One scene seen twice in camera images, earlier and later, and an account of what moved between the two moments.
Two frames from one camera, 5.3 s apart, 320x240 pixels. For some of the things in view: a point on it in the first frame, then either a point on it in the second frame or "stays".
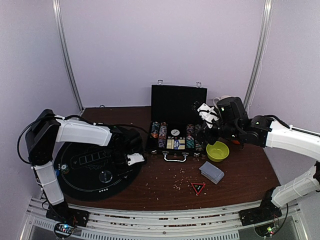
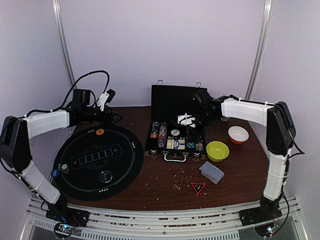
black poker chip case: x=175 y=131 stays
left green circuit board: x=64 y=230 stays
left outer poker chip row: x=155 y=129 stays
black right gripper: x=204 y=132 → x=200 y=118
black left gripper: x=119 y=172 → x=108 y=122
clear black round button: x=105 y=176 stays
